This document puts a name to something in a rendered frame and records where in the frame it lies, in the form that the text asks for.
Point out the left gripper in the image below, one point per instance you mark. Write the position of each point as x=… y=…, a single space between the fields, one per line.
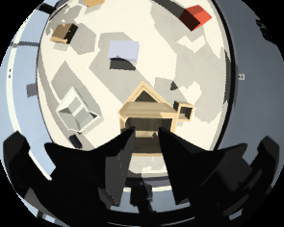
x=266 y=34

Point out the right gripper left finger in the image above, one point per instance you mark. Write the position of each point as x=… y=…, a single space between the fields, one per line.
x=106 y=165

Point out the red-orange block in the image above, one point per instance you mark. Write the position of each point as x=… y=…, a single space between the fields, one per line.
x=193 y=17

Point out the tan cardboard cube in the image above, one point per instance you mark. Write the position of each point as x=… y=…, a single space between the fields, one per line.
x=92 y=3

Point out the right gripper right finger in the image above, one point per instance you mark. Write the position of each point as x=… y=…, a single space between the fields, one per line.
x=190 y=166

